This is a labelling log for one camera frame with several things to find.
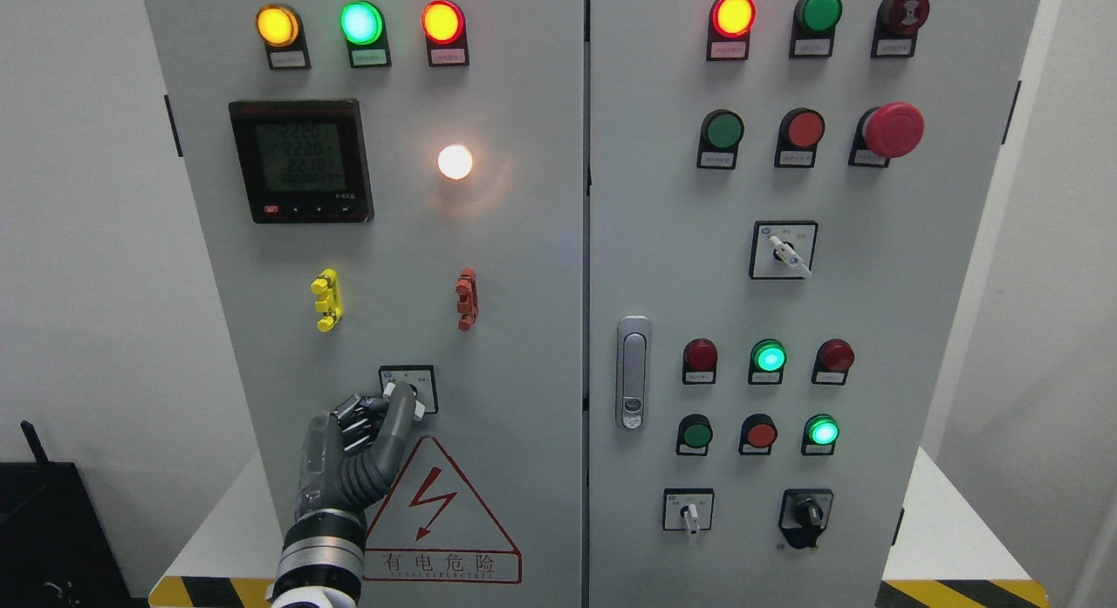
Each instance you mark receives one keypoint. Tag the dark red indicator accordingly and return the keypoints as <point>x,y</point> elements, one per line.
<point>699,362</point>
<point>833,362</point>

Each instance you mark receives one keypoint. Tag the grey right cabinet door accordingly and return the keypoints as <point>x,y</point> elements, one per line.
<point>672,243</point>

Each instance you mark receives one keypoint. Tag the white rotary selector switch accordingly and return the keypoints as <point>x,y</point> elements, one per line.
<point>421,378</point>
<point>688,510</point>
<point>783,249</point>

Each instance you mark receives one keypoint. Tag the grey cabinet door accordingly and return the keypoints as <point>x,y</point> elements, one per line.
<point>509,389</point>
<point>672,243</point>

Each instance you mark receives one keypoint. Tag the red indicator light top left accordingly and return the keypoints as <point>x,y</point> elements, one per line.
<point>445,33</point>

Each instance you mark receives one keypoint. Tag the white rotary selector switch bottom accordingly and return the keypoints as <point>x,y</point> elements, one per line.
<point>688,510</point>

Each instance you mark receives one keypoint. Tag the green push button second row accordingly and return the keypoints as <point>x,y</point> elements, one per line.
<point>721,133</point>

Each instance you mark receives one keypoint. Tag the black box with antenna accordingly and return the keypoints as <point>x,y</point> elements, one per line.
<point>54,552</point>

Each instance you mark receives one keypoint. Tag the red emergency stop mushroom button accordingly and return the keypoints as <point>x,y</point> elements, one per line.
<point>884,133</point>

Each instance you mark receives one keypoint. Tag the yellow indicator light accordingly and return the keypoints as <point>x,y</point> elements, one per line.
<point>283,34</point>

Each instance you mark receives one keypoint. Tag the red lit indicator right door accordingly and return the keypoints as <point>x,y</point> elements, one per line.
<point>728,35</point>

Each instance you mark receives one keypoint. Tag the silver door latch handle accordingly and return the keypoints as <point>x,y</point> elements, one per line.
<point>631,390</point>

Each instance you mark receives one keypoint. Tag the green lit push button lower right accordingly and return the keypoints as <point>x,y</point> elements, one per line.
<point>819,435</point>

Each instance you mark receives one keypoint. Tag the white platform with hazard stripes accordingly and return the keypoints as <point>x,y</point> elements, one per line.
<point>944,555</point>

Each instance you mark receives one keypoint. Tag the red electrical hazard warning sticker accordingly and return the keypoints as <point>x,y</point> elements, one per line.
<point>433,527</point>

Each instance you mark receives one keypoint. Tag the black rotary knob switch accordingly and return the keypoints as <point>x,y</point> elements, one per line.
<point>804,515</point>

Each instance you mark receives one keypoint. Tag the green lit indicator lower middle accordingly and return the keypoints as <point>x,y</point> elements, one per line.
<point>767,362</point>

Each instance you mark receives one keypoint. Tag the green push button lower left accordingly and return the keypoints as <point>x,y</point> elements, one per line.
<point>694,434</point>

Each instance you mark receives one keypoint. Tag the dark red indicator lower left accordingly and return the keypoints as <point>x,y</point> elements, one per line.
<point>699,362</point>

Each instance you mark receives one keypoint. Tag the black digital power meter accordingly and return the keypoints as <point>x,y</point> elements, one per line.
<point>303,161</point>

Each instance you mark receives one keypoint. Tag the red push button lower middle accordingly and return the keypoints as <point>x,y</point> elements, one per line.
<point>758,435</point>

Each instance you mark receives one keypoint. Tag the red push button second row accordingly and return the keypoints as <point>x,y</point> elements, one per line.
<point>799,134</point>

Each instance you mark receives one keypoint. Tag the green indicator light top left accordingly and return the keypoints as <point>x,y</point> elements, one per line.
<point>365,30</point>

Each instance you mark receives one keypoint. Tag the clear white indicator lamp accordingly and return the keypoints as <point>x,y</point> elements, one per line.
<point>455,161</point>

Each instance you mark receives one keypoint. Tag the dark red buzzer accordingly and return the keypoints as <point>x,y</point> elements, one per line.
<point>897,26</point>

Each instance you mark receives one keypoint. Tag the silver black robot forearm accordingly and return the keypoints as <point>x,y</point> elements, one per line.
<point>322,561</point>

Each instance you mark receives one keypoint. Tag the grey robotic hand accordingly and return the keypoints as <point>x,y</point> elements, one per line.
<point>352,455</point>

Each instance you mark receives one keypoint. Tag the grey left cabinet door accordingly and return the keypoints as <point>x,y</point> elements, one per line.
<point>509,389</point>

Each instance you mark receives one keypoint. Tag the green push button top right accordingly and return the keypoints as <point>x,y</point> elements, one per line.
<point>813,28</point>

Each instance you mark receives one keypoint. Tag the yellow terminal connector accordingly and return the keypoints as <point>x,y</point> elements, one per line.
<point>325,288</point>

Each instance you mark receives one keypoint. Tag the dark red indicator lower right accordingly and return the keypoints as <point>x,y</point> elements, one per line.
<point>833,362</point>

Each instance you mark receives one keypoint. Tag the red terminal connector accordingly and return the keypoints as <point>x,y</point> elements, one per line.
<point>468,302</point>

